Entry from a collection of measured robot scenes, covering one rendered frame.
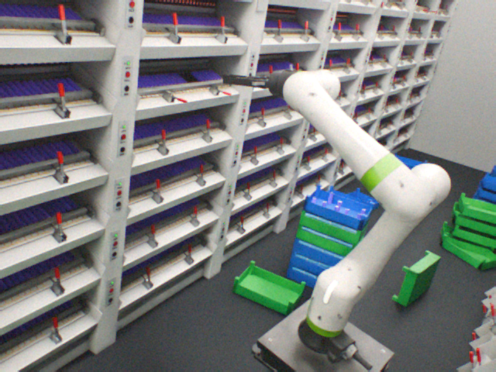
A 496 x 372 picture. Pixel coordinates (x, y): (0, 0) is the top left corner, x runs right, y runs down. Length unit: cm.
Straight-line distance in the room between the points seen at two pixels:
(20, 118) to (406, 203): 102
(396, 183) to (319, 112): 28
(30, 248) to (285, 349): 84
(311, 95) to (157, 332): 121
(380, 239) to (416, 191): 31
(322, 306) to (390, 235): 30
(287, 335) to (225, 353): 47
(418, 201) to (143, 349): 123
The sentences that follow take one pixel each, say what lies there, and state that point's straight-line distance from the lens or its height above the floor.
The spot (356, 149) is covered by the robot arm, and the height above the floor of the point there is 103.
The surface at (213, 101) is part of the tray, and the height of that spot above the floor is 93.
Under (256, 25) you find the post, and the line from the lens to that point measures 205.
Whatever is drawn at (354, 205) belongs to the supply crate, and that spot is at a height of 43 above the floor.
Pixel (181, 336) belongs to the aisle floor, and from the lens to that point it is 211.
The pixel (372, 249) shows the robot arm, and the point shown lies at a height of 68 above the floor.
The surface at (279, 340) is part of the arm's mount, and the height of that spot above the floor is 35.
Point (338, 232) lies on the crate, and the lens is 239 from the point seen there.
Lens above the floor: 140
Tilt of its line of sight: 23 degrees down
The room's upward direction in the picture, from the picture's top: 11 degrees clockwise
